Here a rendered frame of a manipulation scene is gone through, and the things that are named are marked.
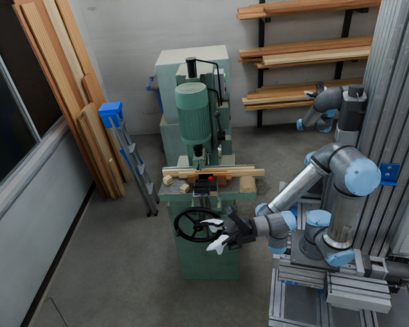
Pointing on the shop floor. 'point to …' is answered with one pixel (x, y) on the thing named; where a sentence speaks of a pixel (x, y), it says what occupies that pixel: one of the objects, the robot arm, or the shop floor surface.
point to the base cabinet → (213, 272)
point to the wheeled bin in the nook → (156, 96)
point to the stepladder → (115, 120)
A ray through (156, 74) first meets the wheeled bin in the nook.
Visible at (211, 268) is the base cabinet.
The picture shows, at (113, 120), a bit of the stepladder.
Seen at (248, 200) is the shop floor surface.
